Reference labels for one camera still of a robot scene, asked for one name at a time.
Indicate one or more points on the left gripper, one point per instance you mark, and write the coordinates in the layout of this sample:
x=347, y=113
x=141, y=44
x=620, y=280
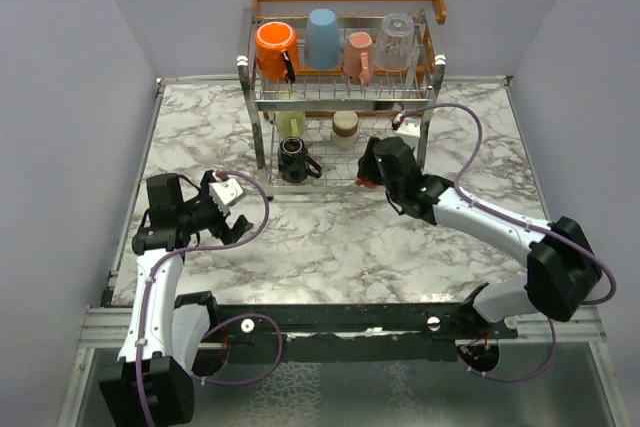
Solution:
x=240, y=224

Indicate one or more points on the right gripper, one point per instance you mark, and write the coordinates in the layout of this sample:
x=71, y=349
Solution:
x=368, y=163

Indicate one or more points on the small copper orange cup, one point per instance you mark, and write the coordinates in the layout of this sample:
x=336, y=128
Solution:
x=366, y=183

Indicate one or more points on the cream cup brown band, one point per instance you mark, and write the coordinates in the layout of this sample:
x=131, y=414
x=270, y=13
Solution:
x=345, y=127

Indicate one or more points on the black faceted mug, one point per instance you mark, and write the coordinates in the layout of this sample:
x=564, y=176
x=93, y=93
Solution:
x=295, y=165

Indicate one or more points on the light green mug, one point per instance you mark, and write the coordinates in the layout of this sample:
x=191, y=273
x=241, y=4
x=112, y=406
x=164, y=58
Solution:
x=290, y=123

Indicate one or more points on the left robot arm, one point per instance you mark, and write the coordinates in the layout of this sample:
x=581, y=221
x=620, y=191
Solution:
x=150, y=384

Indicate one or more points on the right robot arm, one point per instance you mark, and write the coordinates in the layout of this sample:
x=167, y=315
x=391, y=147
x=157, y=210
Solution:
x=560, y=272

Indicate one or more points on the steel two-tier dish rack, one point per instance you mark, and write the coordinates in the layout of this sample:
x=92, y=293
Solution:
x=339, y=165

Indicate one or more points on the pink ceramic mug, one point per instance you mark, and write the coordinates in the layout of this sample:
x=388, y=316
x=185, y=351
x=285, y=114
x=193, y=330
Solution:
x=358, y=58

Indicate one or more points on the clear plastic tumbler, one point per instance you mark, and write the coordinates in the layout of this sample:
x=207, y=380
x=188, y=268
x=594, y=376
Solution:
x=395, y=42

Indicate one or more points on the light blue plastic cup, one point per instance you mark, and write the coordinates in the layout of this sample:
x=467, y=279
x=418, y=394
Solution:
x=322, y=42

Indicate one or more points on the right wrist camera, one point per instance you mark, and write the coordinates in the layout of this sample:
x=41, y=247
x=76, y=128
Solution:
x=407, y=129

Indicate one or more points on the orange mug black handle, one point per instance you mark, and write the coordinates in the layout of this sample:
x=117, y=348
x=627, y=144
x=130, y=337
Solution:
x=276, y=50

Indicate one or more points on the aluminium table frame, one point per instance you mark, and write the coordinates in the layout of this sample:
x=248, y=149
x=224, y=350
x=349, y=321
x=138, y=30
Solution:
x=171, y=336

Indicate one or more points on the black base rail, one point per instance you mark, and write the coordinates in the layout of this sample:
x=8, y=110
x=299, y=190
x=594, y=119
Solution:
x=330, y=333

